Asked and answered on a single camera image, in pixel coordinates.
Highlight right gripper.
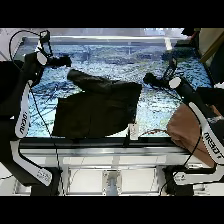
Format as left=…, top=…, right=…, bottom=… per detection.
left=142, top=72, right=170, bottom=90

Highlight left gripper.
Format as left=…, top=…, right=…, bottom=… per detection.
left=48, top=54, right=73, bottom=70

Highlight dark brown garment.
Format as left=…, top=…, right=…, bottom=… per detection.
left=51, top=68, right=144, bottom=141

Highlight light brown garment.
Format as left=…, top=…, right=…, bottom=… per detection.
left=166, top=102, right=218, bottom=168

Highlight black garment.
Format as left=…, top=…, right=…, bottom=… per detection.
left=195, top=85, right=224, bottom=113

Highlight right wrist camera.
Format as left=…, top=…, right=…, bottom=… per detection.
left=164, top=57, right=179, bottom=80

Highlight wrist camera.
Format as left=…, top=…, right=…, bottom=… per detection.
left=164, top=57, right=179, bottom=80
left=37, top=29, right=54, bottom=57

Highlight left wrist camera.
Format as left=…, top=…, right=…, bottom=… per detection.
left=37, top=29, right=54, bottom=57

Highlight black cable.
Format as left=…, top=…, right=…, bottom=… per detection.
left=8, top=29, right=42, bottom=63
left=29, top=84, right=62, bottom=197
left=158, top=123, right=204, bottom=197

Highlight silver frame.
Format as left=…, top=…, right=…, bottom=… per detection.
left=0, top=137, right=224, bottom=197

